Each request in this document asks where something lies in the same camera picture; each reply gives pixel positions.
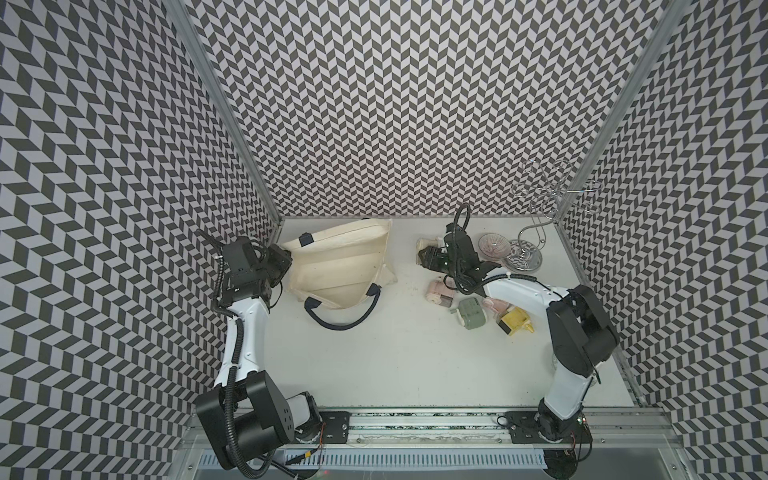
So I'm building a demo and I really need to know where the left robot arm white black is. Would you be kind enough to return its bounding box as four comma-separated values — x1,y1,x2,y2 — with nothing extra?
194,230,323,479

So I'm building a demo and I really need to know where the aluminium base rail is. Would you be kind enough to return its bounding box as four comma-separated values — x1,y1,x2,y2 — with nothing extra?
179,407,685,451

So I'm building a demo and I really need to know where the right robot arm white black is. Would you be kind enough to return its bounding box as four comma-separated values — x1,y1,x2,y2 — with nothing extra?
417,203,619,445

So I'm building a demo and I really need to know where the cream canvas tote bag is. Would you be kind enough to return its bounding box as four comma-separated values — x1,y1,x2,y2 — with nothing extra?
280,219,397,332

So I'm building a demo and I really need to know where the cream white pencil sharpener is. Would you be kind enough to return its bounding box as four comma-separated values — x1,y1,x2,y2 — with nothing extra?
416,237,445,252

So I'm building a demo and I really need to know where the silver wire jewelry stand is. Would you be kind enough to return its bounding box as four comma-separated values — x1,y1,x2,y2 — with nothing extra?
503,160,601,275

